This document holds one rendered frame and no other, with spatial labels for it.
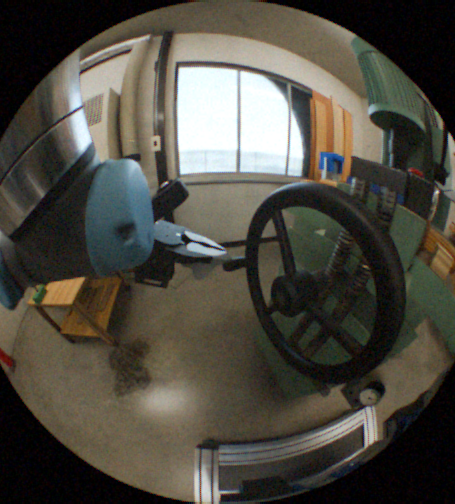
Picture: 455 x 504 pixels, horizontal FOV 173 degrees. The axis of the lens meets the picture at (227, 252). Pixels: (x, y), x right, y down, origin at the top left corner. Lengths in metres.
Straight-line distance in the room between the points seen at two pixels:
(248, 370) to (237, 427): 0.36
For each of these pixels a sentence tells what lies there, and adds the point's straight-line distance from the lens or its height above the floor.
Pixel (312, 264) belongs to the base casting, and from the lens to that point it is 0.42.
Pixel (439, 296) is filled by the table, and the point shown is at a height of 0.88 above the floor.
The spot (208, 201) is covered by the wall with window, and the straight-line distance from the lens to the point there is 1.54.
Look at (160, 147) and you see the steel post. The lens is 1.44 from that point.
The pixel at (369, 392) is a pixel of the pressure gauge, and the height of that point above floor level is 0.67.
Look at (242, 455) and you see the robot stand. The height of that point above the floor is 0.23.
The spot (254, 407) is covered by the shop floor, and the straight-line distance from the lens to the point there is 0.97.
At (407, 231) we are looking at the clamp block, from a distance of 0.21.
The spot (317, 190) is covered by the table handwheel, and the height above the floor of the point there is 0.95.
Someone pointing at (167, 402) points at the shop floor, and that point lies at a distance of 1.02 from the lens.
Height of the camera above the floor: 0.96
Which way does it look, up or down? 33 degrees down
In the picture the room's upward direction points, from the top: straight up
